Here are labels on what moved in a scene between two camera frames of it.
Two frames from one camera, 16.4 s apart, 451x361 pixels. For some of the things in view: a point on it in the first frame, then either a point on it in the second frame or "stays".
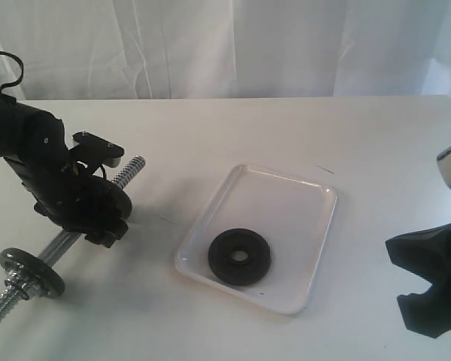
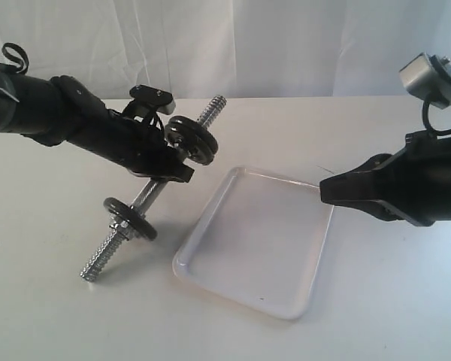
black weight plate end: x=122 y=201 to x=195 y=149
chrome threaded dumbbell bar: x=7 y=299 to x=122 y=229
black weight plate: x=40 y=278 to x=136 y=219
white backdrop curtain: x=107 y=50 stays
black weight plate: x=234 y=272 to x=195 y=130
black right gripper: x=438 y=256 to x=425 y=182
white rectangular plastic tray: x=292 y=214 stays
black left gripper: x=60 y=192 to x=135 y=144
